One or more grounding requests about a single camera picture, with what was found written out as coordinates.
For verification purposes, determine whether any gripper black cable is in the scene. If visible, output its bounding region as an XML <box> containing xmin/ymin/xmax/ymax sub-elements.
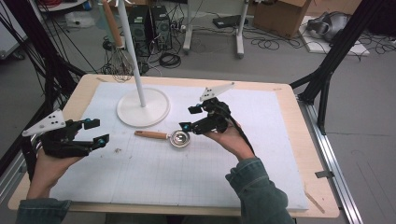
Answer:
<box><xmin>20</xmin><ymin>136</ymin><xmax>41</xmax><ymax>182</ymax></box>
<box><xmin>218</xmin><ymin>104</ymin><xmax>256</xmax><ymax>157</ymax></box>

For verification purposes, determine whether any person's right hand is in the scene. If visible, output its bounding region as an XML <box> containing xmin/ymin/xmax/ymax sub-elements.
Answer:
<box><xmin>204</xmin><ymin>119</ymin><xmax>256</xmax><ymax>161</ymax></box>

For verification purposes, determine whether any grey rounded device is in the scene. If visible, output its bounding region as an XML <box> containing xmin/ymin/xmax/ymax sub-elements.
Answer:
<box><xmin>305</xmin><ymin>11</ymin><xmax>352</xmax><ymax>44</ymax></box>

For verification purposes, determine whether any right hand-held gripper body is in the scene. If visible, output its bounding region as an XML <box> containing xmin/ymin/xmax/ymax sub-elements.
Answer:
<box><xmin>190</xmin><ymin>81</ymin><xmax>236</xmax><ymax>135</ymax></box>

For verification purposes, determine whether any wooden desk with white legs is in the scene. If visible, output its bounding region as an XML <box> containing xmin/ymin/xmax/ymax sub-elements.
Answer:
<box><xmin>182</xmin><ymin>0</ymin><xmax>250</xmax><ymax>59</ymax></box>

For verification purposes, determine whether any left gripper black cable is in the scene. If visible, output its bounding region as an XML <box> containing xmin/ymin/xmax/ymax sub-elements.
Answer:
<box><xmin>20</xmin><ymin>136</ymin><xmax>41</xmax><ymax>182</ymax></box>

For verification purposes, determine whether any white wheeled cabinet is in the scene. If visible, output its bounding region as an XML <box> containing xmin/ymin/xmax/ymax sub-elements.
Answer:
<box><xmin>0</xmin><ymin>6</ymin><xmax>28</xmax><ymax>60</ymax></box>

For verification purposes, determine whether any white grid mat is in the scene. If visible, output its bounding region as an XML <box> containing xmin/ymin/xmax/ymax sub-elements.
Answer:
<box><xmin>49</xmin><ymin>81</ymin><xmax>311</xmax><ymax>211</ymax></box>

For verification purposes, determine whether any white hook stand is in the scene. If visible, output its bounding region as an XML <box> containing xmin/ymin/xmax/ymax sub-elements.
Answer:
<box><xmin>96</xmin><ymin>0</ymin><xmax>172</xmax><ymax>129</ymax></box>

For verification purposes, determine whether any aluminium rail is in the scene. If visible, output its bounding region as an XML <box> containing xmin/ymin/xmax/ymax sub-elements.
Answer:
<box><xmin>297</xmin><ymin>96</ymin><xmax>363</xmax><ymax>224</ymax></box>
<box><xmin>0</xmin><ymin>102</ymin><xmax>60</xmax><ymax>203</ymax></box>

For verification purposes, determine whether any black flat device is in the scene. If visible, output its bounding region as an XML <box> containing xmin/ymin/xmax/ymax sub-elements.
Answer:
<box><xmin>212</xmin><ymin>14</ymin><xmax>250</xmax><ymax>29</ymax></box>

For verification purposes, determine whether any metal bracket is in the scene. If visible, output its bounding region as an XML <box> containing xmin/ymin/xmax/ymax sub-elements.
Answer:
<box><xmin>314</xmin><ymin>170</ymin><xmax>335</xmax><ymax>179</ymax></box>

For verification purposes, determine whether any wooden-handled steel ladle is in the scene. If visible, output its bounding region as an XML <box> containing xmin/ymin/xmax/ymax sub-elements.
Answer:
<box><xmin>134</xmin><ymin>129</ymin><xmax>191</xmax><ymax>148</ymax></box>

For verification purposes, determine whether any round white table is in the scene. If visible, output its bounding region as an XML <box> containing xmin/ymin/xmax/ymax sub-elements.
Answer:
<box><xmin>36</xmin><ymin>0</ymin><xmax>89</xmax><ymax>13</ymax></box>

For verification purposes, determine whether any thin wooden stick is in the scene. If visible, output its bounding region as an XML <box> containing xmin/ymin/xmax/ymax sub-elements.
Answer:
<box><xmin>304</xmin><ymin>189</ymin><xmax>327</xmax><ymax>215</ymax></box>

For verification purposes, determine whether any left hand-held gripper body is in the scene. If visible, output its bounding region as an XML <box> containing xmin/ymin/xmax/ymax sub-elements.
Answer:
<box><xmin>21</xmin><ymin>108</ymin><xmax>96</xmax><ymax>159</ymax></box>

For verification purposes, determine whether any closed cardboard box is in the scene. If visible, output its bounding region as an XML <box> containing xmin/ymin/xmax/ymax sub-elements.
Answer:
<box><xmin>252</xmin><ymin>0</ymin><xmax>312</xmax><ymax>39</ymax></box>

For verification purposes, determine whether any white floor board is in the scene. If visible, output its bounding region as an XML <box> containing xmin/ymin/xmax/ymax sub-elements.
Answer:
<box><xmin>298</xmin><ymin>15</ymin><xmax>372</xmax><ymax>58</ymax></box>

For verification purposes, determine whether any clear plastic bag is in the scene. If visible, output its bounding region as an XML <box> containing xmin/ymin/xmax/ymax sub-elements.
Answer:
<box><xmin>64</xmin><ymin>11</ymin><xmax>96</xmax><ymax>29</ymax></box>

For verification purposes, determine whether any person's left hand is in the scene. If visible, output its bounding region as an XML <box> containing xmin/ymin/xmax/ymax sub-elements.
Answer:
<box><xmin>26</xmin><ymin>148</ymin><xmax>85</xmax><ymax>201</ymax></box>

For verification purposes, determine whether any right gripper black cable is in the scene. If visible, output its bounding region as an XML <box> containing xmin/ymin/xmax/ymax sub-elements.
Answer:
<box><xmin>218</xmin><ymin>104</ymin><xmax>256</xmax><ymax>157</ymax></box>

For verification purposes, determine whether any black cable coil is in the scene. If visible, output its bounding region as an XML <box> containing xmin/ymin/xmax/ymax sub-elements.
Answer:
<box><xmin>158</xmin><ymin>51</ymin><xmax>182</xmax><ymax>70</ymax></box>

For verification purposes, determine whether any black metal frame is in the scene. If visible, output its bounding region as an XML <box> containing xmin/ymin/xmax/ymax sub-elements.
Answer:
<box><xmin>0</xmin><ymin>0</ymin><xmax>88</xmax><ymax>125</ymax></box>
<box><xmin>289</xmin><ymin>0</ymin><xmax>386</xmax><ymax>136</ymax></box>

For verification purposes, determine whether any black computer tower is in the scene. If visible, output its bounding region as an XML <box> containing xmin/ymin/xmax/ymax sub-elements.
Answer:
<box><xmin>150</xmin><ymin>4</ymin><xmax>173</xmax><ymax>50</ymax></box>
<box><xmin>128</xmin><ymin>5</ymin><xmax>153</xmax><ymax>58</ymax></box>

